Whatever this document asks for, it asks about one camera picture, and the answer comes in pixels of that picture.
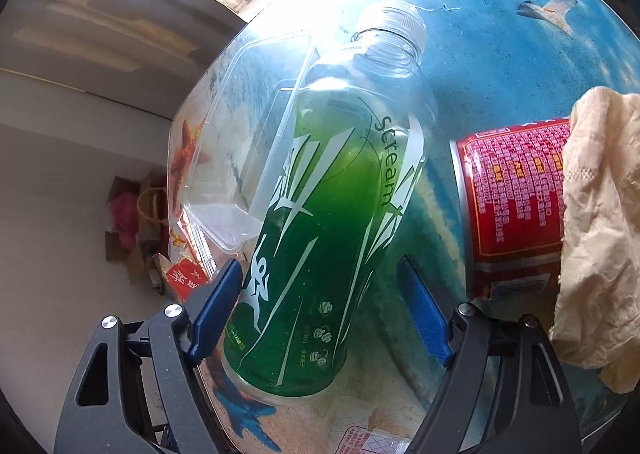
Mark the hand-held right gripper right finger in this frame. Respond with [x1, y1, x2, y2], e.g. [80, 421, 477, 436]
[397, 255, 583, 454]

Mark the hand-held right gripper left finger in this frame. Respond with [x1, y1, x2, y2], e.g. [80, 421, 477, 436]
[54, 259, 244, 454]

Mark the green plastic drink bottle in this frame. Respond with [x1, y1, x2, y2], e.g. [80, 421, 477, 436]
[222, 0, 440, 392]

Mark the red drink can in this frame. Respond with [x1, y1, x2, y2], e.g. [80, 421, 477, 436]
[449, 116, 573, 302]

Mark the beige paper napkin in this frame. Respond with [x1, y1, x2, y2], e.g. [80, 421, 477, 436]
[547, 86, 640, 395]

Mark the red printed packet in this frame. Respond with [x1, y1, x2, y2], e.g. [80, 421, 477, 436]
[165, 258, 212, 306]

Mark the cardboard box with clutter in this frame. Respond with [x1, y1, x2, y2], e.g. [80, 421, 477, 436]
[105, 176, 171, 295]

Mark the white packet with red print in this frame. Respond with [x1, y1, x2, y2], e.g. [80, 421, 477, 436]
[340, 426, 412, 454]

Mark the clear plastic food container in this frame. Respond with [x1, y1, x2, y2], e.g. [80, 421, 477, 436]
[167, 32, 318, 255]

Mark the ocean print tablecloth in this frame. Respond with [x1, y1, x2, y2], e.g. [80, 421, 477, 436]
[167, 0, 640, 454]

